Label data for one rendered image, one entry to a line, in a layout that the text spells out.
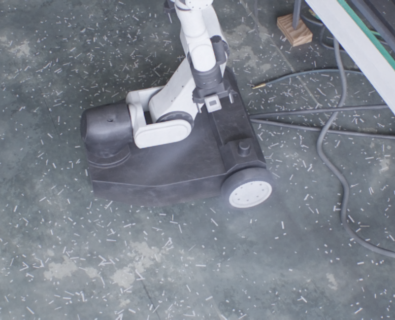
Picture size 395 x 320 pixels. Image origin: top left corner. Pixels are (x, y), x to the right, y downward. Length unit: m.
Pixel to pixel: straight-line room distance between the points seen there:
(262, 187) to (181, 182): 0.30
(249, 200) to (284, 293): 0.39
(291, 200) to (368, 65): 0.93
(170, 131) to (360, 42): 0.86
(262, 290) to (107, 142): 0.76
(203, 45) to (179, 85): 0.50
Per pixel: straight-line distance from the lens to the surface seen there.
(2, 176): 3.02
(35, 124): 3.16
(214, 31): 2.44
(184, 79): 2.60
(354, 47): 2.15
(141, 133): 2.66
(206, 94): 2.35
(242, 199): 2.80
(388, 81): 2.05
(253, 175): 2.70
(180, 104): 2.65
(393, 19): 2.78
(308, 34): 3.44
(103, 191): 2.77
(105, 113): 2.67
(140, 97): 2.78
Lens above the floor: 2.37
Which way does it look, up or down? 52 degrees down
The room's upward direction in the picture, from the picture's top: 1 degrees clockwise
